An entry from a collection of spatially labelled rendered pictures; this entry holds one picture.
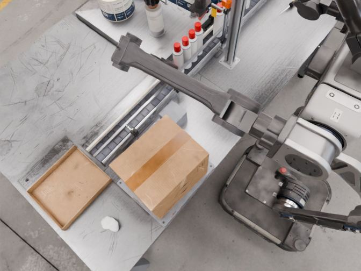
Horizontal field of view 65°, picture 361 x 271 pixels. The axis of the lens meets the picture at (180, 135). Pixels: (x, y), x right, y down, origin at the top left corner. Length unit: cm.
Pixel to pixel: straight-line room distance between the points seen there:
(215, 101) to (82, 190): 87
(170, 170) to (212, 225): 114
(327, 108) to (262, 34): 111
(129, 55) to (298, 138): 47
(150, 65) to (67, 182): 86
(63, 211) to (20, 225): 109
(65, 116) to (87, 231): 61
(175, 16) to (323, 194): 145
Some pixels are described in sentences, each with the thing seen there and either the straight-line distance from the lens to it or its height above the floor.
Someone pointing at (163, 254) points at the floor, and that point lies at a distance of 214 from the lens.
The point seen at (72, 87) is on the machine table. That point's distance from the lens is 169.
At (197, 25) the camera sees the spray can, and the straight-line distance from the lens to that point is 146.
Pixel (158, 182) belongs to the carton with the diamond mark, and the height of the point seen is 112.
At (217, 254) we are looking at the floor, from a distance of 213.
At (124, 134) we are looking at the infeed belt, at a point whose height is 88.
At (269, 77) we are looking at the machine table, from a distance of 162.
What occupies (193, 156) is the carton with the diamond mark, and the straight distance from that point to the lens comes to 107.
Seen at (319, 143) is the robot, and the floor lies 150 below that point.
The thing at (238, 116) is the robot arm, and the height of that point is 146.
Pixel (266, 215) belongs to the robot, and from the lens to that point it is 195.
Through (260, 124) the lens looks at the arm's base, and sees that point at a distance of 73.
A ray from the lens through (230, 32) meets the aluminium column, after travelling 146.
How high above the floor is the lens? 213
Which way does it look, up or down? 67 degrees down
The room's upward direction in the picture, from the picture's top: 8 degrees counter-clockwise
